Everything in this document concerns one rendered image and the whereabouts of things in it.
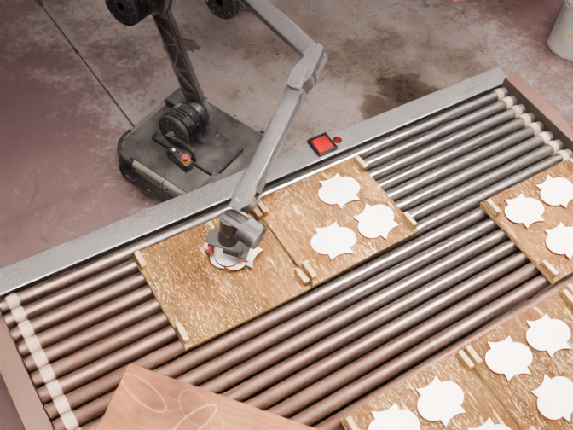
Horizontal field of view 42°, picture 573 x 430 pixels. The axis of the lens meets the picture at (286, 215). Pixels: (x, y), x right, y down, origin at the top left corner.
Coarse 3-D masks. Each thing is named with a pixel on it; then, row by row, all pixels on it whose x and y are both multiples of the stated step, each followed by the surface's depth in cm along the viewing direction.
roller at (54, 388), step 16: (560, 144) 268; (512, 160) 261; (528, 160) 262; (496, 176) 256; (448, 192) 249; (464, 192) 250; (416, 208) 243; (432, 208) 244; (160, 336) 206; (176, 336) 208; (128, 352) 202; (144, 352) 204; (96, 368) 198; (112, 368) 200; (48, 384) 194; (64, 384) 195; (80, 384) 197; (48, 400) 193
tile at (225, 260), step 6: (216, 252) 219; (222, 252) 219; (216, 258) 218; (222, 258) 218; (228, 258) 218; (234, 258) 219; (246, 258) 219; (222, 264) 217; (228, 264) 217; (234, 264) 218
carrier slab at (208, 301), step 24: (240, 216) 231; (168, 240) 223; (192, 240) 224; (264, 240) 227; (168, 264) 218; (192, 264) 219; (264, 264) 221; (288, 264) 222; (168, 288) 213; (192, 288) 214; (216, 288) 215; (240, 288) 216; (264, 288) 217; (288, 288) 217; (168, 312) 209; (192, 312) 209; (216, 312) 210; (240, 312) 211; (264, 312) 213; (192, 336) 205; (216, 336) 207
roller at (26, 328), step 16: (512, 112) 275; (480, 128) 269; (432, 144) 261; (448, 144) 263; (400, 160) 254; (416, 160) 257; (384, 176) 252; (112, 288) 213; (128, 288) 215; (80, 304) 209; (96, 304) 211; (32, 320) 205; (48, 320) 205; (64, 320) 208; (16, 336) 202
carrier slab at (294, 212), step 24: (336, 168) 247; (288, 192) 239; (312, 192) 240; (360, 192) 242; (384, 192) 243; (288, 216) 233; (312, 216) 234; (336, 216) 235; (288, 240) 228; (360, 240) 231; (384, 240) 232; (312, 264) 223; (336, 264) 224
